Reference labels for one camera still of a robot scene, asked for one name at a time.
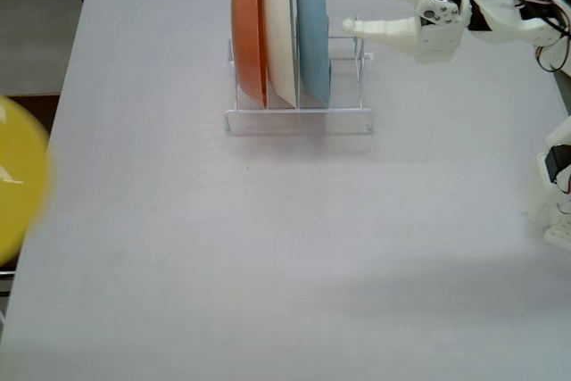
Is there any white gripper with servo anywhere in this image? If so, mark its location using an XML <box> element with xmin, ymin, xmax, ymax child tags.
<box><xmin>341</xmin><ymin>0</ymin><xmax>474</xmax><ymax>65</ymax></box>

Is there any light blue plate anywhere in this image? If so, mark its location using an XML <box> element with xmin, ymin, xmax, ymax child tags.
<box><xmin>295</xmin><ymin>0</ymin><xmax>333</xmax><ymax>109</ymax></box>

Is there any yellow plate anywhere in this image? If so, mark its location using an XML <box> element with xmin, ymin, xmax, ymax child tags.
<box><xmin>0</xmin><ymin>95</ymin><xmax>55</xmax><ymax>269</ymax></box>

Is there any cream white plate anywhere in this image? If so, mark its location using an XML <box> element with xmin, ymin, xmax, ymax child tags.
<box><xmin>262</xmin><ymin>0</ymin><xmax>299</xmax><ymax>110</ymax></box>

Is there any orange plate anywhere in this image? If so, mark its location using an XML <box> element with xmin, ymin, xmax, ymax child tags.
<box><xmin>230</xmin><ymin>0</ymin><xmax>269</xmax><ymax>110</ymax></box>

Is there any white wire plate rack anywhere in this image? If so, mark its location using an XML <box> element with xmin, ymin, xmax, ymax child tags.
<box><xmin>222</xmin><ymin>14</ymin><xmax>377</xmax><ymax>136</ymax></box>

